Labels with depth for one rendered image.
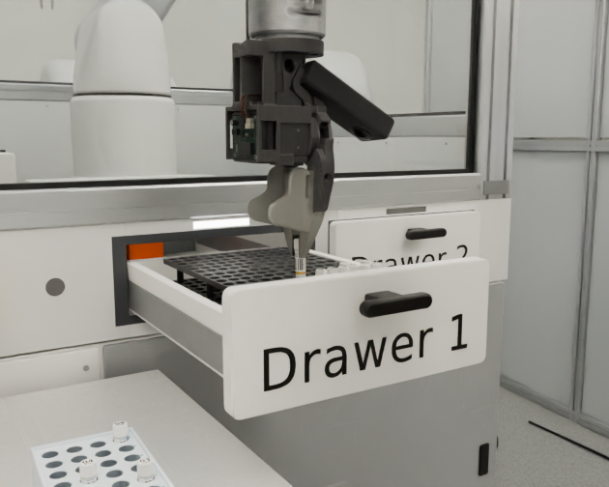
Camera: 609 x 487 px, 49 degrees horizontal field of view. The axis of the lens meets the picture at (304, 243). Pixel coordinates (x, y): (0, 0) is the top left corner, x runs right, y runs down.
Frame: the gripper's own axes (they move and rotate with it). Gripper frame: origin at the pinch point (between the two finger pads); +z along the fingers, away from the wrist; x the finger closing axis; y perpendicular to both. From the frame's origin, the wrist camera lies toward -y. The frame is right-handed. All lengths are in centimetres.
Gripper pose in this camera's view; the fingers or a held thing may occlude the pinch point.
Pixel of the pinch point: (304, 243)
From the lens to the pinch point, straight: 69.7
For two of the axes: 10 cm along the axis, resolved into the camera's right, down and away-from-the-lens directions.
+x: 5.2, 1.4, -8.4
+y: -8.6, 0.8, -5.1
